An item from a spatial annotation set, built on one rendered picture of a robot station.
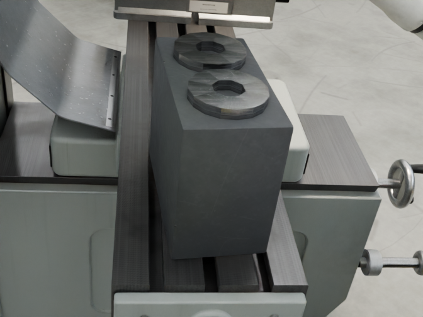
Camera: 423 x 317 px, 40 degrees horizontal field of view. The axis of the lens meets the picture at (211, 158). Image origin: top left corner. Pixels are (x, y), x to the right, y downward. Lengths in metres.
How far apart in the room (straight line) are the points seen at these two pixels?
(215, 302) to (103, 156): 0.50
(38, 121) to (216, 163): 0.75
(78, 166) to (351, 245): 0.61
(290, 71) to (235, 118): 2.80
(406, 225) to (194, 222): 1.86
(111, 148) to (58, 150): 0.10
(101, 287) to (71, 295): 0.07
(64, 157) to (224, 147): 0.55
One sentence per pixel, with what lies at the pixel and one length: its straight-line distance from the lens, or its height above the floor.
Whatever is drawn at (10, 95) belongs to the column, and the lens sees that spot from 1.37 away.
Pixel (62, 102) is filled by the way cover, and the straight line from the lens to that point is 1.08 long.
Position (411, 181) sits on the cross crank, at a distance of 1.40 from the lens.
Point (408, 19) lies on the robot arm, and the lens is 1.07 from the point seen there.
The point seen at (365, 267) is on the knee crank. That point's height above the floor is 0.56.
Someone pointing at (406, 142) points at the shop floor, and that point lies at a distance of 3.00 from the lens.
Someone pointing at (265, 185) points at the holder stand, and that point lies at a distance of 0.65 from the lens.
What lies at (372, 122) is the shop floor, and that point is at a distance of 3.08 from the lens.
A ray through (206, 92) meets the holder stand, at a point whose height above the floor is 1.19.
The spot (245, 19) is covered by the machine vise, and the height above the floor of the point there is 1.00.
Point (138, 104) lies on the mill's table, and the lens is 0.98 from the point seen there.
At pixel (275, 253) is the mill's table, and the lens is 0.73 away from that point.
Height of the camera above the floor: 1.49
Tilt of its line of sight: 36 degrees down
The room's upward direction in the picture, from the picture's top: 7 degrees clockwise
